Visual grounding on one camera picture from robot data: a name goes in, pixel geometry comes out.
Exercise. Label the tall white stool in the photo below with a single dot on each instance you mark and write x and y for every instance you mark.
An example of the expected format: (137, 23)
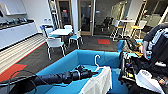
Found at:
(116, 28)

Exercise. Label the tall white table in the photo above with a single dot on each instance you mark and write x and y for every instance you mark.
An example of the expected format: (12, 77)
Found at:
(128, 21)

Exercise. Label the white upper kitchen cabinets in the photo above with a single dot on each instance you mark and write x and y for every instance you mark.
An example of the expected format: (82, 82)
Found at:
(11, 6)

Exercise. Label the white chair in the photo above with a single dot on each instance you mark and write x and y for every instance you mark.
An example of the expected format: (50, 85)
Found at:
(55, 43)
(45, 30)
(68, 26)
(77, 36)

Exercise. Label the tall yellow stool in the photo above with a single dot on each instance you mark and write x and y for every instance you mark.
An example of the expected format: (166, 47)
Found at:
(136, 27)

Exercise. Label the white kitchen cabinets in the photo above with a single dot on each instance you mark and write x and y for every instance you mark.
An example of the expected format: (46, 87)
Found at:
(15, 33)
(11, 6)

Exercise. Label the person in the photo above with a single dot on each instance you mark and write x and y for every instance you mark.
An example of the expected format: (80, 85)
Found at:
(158, 38)

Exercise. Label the white hanger with shirt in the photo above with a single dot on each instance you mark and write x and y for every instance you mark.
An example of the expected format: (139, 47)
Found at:
(97, 61)

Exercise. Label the black office chair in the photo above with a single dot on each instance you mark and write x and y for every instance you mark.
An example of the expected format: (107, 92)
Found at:
(107, 21)

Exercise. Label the white square table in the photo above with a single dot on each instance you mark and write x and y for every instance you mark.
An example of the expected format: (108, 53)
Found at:
(61, 31)

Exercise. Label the blue sofa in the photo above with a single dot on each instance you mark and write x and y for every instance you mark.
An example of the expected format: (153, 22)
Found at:
(76, 58)

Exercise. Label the white lower kitchen cabinets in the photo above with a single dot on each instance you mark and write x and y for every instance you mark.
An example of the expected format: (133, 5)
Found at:
(15, 33)

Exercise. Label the white shirt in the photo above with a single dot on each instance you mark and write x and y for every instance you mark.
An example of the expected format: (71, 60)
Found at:
(98, 81)

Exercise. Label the wood framed glass door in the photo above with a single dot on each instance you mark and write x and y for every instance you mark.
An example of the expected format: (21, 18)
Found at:
(65, 13)
(86, 16)

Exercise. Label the black equipment cart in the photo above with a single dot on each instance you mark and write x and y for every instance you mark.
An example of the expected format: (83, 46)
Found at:
(133, 66)

